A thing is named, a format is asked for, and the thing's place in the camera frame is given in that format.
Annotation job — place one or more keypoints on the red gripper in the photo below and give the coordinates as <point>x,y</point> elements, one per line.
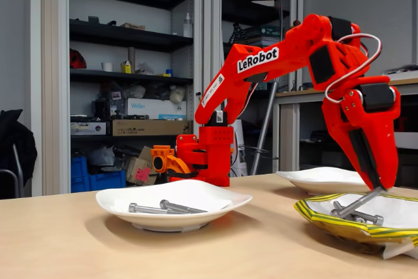
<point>360,119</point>

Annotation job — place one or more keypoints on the long steel bolt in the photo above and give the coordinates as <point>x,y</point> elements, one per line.
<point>359,202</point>
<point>183,207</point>
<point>150,209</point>

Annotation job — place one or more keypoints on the short steel bolt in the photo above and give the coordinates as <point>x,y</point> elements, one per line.
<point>337,204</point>
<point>378,219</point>

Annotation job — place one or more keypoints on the red robot arm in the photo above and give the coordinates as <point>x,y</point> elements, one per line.
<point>261,63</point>

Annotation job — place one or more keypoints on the white storage box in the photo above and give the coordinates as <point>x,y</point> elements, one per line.
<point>408,140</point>

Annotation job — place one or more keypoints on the white square plate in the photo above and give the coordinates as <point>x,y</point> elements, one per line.
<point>183,220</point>
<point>310,181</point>

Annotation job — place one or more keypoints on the grey wooden-top workbench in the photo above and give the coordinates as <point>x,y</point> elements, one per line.
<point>287,128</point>

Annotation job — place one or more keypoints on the white tray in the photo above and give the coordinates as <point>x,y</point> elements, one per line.
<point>405,71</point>

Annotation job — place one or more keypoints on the yellow green striped plate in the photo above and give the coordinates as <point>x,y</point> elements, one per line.
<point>326,223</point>

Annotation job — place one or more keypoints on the silver coat stand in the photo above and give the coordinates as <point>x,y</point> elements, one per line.
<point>266,119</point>

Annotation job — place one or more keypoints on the black flexible tripod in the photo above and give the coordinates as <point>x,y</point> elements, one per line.
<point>236,32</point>

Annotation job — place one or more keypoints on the white soft bag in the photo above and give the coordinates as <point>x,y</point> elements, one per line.
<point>178,94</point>

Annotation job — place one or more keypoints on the grey metal shelf cabinet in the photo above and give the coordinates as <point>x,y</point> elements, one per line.
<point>212,14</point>
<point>55,63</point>

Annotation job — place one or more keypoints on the white plastic bottle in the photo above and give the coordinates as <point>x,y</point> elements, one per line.
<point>187,29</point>

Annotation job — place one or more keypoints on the white Weller box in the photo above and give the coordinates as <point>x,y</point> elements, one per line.
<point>153,107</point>

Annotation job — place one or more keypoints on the long brown cardboard box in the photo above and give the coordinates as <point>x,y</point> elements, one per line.
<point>147,127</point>

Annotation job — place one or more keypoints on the cardboard box pink sticker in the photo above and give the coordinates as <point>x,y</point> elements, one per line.
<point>140,174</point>

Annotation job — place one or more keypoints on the cardboard tube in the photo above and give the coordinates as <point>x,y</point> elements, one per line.
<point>131,58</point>

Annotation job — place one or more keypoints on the small yellow box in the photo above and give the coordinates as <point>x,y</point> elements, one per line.
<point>125,68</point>

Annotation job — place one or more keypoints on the flat cardboard box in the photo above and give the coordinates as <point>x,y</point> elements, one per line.
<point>132,26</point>

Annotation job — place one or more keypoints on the low blue plastic crate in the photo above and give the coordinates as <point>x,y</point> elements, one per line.
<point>107,181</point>

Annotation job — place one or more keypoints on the white cup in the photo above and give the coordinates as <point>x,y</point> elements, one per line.
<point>107,67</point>

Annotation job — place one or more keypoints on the flat white printed box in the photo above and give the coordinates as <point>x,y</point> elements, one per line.
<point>85,128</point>

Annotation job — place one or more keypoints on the tall blue plastic crate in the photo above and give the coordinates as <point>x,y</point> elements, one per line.
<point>78,171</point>

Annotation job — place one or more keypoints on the red black helmet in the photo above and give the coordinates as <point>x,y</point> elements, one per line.
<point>78,61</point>

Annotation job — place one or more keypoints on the black jacket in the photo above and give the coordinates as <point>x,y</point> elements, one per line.
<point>16,145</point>

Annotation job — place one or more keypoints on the orange printed mount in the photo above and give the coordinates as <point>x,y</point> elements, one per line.
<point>168,158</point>

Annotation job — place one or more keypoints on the metal chair frame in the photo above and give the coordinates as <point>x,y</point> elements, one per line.
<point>20,171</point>

